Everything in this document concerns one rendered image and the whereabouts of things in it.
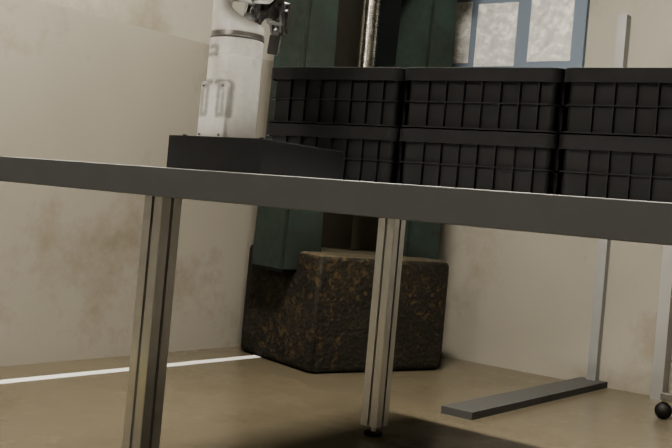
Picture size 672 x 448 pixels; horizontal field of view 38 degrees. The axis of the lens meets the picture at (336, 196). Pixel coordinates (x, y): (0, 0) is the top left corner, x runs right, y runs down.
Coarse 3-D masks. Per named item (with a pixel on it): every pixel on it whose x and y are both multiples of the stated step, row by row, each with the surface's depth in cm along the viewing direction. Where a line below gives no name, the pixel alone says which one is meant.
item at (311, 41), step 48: (288, 0) 411; (336, 0) 405; (432, 0) 437; (288, 48) 407; (432, 48) 436; (288, 240) 397; (432, 240) 441; (288, 288) 404; (336, 288) 392; (432, 288) 421; (288, 336) 401; (336, 336) 393; (432, 336) 422
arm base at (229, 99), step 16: (224, 48) 164; (240, 48) 164; (256, 48) 166; (208, 64) 167; (224, 64) 164; (240, 64) 164; (256, 64) 166; (208, 80) 166; (224, 80) 164; (240, 80) 164; (256, 80) 166; (208, 96) 166; (224, 96) 163; (240, 96) 164; (256, 96) 167; (208, 112) 165; (224, 112) 163; (240, 112) 164; (256, 112) 168; (208, 128) 165; (224, 128) 163; (240, 128) 165
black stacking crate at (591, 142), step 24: (576, 144) 161; (600, 144) 159; (624, 144) 156; (648, 144) 154; (576, 168) 162; (600, 168) 159; (624, 168) 157; (648, 168) 155; (576, 192) 161; (600, 192) 159; (624, 192) 157; (648, 192) 155
